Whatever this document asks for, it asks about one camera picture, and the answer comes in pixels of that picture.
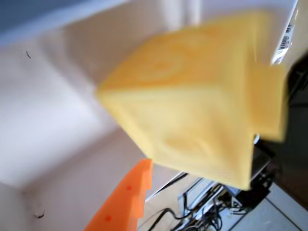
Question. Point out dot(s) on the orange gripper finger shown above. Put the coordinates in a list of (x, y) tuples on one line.
[(120, 207)]

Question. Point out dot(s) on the pale yellow embossed block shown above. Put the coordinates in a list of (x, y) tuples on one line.
[(187, 108)]

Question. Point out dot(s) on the white box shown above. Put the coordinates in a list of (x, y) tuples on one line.
[(48, 108)]

